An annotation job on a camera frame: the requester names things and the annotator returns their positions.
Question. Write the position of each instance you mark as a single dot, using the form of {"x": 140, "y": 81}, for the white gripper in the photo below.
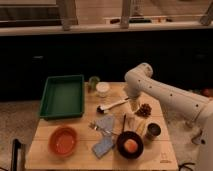
{"x": 134, "y": 104}

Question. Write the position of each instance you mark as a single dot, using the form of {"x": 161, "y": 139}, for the white handled dish brush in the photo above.
{"x": 104, "y": 108}

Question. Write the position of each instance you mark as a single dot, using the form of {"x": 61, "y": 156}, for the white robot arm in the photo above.
{"x": 195, "y": 107}

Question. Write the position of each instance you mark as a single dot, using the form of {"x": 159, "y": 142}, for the red bowl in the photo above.
{"x": 62, "y": 141}

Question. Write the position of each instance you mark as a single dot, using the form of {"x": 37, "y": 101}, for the pine cone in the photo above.
{"x": 144, "y": 110}

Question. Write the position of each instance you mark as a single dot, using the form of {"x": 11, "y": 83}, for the yellow banana toy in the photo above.
{"x": 140, "y": 128}

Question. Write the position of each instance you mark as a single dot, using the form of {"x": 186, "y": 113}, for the metal cup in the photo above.
{"x": 153, "y": 130}

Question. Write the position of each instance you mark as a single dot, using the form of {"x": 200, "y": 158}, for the blue cloth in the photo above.
{"x": 106, "y": 143}

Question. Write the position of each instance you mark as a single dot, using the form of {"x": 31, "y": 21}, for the white cup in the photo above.
{"x": 102, "y": 89}

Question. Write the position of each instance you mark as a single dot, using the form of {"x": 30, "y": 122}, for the black frying pan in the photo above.
{"x": 123, "y": 137}

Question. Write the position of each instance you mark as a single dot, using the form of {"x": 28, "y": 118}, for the orange fruit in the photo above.
{"x": 131, "y": 146}

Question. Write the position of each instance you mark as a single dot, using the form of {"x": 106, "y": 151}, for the green cup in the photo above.
{"x": 93, "y": 81}

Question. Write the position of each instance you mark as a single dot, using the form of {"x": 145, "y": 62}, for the green plastic tray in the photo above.
{"x": 63, "y": 97}

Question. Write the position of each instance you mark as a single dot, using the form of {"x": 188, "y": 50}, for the black chair back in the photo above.
{"x": 18, "y": 156}

